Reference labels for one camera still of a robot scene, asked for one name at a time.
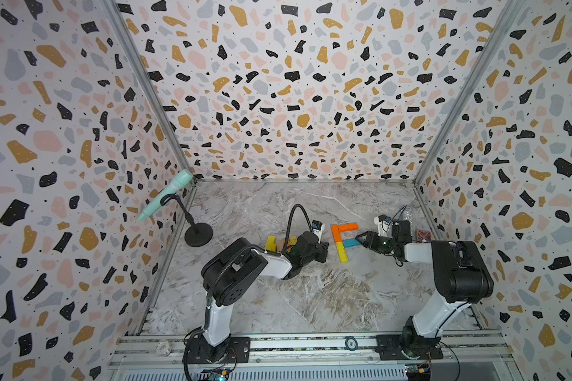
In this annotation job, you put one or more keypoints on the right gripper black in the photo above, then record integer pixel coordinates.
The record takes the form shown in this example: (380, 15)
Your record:
(373, 240)

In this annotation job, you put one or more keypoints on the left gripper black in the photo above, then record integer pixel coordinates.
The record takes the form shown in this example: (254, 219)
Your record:
(325, 250)

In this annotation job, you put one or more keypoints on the teal block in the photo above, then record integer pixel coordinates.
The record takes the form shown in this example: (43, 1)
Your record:
(349, 243)

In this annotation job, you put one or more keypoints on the orange block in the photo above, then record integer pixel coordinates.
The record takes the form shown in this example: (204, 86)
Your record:
(348, 227)
(335, 231)

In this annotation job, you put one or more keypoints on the yellow-green block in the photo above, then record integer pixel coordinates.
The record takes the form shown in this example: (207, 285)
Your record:
(341, 252)

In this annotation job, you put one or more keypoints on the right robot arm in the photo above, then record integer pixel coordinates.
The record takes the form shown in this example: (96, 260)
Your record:
(461, 279)

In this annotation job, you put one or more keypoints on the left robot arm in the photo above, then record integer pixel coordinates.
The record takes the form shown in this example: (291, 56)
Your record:
(229, 275)

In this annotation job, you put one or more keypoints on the yellow block far left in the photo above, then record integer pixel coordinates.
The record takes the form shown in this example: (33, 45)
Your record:
(270, 244)

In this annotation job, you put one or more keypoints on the glitter tube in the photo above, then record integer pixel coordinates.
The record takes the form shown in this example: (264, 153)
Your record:
(406, 213)

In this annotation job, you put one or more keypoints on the pink card box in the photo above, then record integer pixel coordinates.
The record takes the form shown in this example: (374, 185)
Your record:
(423, 236)

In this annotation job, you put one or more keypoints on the black microphone stand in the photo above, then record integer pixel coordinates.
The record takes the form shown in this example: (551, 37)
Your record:
(198, 234)

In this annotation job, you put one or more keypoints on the mint green microphone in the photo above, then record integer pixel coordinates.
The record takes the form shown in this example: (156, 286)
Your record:
(178, 183)

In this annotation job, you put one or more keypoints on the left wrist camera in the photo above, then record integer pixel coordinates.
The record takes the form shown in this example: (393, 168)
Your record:
(318, 229)

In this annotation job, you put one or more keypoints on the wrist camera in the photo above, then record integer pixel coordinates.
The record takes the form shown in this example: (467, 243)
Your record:
(383, 223)
(318, 229)

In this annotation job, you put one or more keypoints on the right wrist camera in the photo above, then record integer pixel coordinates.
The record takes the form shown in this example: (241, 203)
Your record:
(383, 223)

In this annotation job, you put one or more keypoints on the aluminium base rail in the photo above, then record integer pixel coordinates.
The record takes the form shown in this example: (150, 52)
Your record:
(459, 355)

